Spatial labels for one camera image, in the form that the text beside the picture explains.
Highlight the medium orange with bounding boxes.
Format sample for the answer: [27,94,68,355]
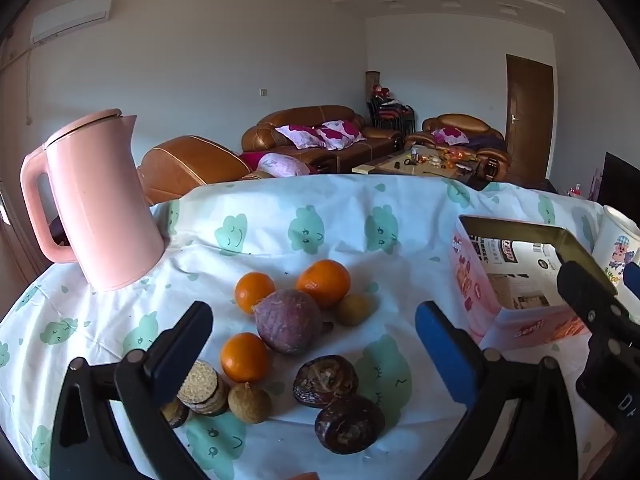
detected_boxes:
[220,332,271,385]

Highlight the brown longan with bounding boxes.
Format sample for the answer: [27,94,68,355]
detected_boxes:
[334,292,373,326]
[228,382,272,425]

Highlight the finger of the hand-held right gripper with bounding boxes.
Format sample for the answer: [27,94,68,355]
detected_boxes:
[623,261,640,318]
[556,257,632,357]

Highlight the purple cloth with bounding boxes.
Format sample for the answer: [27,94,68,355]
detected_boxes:
[465,131,506,150]

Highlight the white air conditioner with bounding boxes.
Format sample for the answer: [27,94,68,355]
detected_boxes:
[30,0,115,44]

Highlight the brown leather sofa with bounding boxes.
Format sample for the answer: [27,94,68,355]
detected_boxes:
[241,105,403,173]

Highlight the stack of dark chairs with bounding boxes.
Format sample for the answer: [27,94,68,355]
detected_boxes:
[367,95,416,133]

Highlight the white cloud print tablecloth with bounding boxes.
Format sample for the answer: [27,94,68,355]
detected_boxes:
[0,174,640,480]

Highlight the large orange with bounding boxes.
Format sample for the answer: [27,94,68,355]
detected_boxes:
[296,259,352,309]

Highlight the wooden coffee table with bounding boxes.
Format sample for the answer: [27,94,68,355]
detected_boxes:
[351,146,488,183]

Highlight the brown leather chair back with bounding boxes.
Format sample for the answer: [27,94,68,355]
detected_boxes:
[137,135,253,206]

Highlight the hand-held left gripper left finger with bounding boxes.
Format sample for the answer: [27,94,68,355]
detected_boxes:
[50,301,236,480]

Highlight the pink floral pillow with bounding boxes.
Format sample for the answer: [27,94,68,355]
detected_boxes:
[320,120,366,152]
[432,127,469,145]
[275,124,333,150]

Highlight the clutter of small table items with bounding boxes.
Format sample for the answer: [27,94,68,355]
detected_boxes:
[395,145,481,173]

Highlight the pink tin box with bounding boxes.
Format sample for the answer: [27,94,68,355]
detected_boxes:
[451,215,621,353]

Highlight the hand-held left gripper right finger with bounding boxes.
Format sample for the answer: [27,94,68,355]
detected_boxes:
[415,301,596,480]

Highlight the black television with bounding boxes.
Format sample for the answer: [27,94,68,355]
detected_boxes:
[597,151,640,208]

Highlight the pink electric kettle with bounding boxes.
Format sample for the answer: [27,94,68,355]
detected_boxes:
[20,108,166,292]

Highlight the purple passion fruit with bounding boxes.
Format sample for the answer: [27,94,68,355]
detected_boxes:
[254,288,335,356]

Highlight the white cartoon print cup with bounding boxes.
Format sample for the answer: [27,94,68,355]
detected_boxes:
[592,205,640,286]

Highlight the brown window frame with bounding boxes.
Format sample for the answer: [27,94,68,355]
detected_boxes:
[0,180,23,271]

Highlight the white wall pipe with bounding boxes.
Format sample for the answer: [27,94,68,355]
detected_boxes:
[22,42,36,126]

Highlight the brown wooden door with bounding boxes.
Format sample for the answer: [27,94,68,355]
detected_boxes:
[504,53,556,181]

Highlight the brown leather armchair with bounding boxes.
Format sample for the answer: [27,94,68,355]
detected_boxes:
[404,113,512,181]

